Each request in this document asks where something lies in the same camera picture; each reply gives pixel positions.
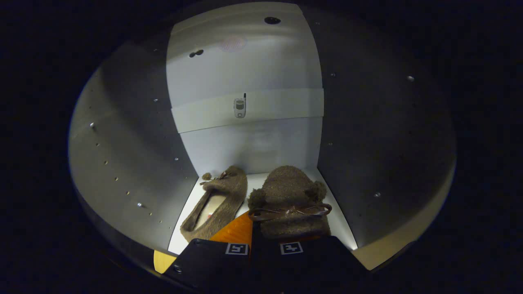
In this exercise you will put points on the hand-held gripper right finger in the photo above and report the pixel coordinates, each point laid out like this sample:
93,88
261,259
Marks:
310,265

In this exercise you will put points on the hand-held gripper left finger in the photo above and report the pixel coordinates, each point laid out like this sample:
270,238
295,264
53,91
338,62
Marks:
212,265

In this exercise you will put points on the brown fuzzy shoe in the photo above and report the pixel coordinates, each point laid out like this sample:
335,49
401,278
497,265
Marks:
229,192
288,190

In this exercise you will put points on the dark framed shoe cabinet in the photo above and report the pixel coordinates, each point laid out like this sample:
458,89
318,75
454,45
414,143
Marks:
130,143

